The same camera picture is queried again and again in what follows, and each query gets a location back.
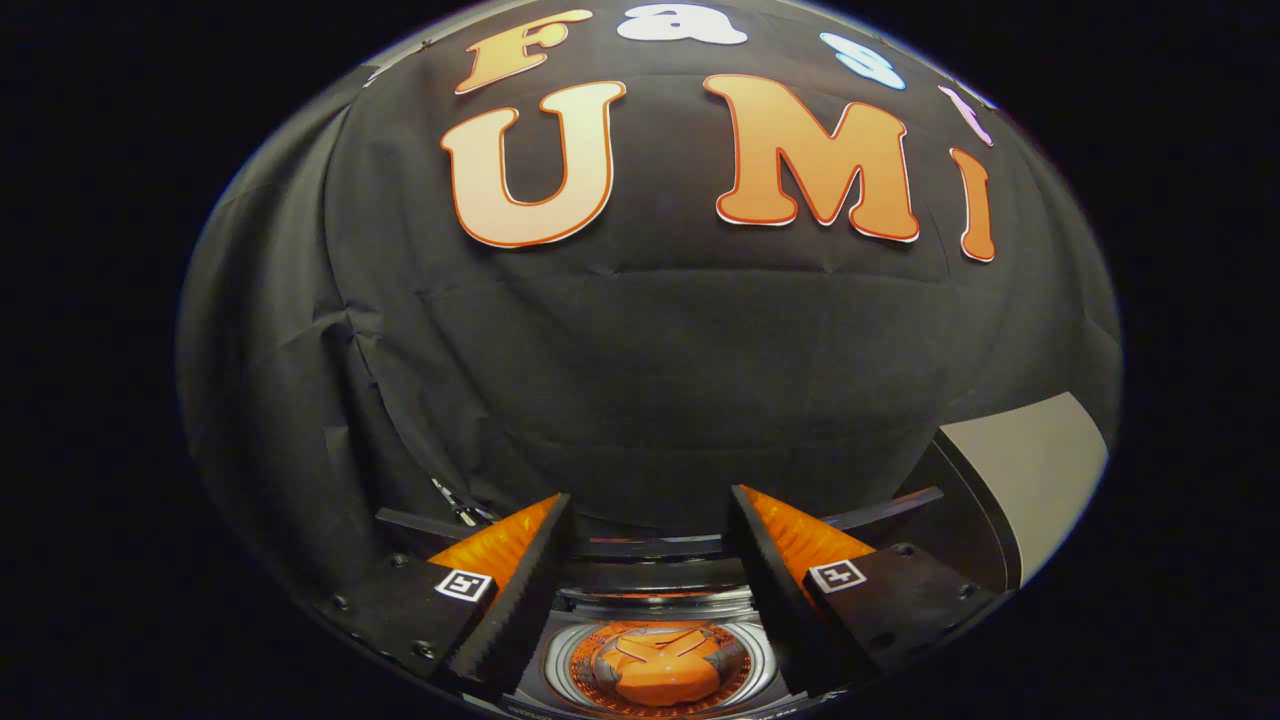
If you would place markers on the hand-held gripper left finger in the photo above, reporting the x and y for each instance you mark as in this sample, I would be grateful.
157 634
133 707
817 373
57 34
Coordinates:
530 590

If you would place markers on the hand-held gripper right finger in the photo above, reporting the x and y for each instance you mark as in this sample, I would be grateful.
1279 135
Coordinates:
765 580

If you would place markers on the tinted washing machine lid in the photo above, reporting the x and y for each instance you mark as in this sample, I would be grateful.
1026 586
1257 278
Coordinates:
650 548

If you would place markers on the yellow polo shirt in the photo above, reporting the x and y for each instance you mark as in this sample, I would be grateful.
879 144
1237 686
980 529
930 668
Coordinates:
665 675

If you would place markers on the beige cabinet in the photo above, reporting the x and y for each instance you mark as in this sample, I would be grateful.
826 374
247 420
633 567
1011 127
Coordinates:
1040 480

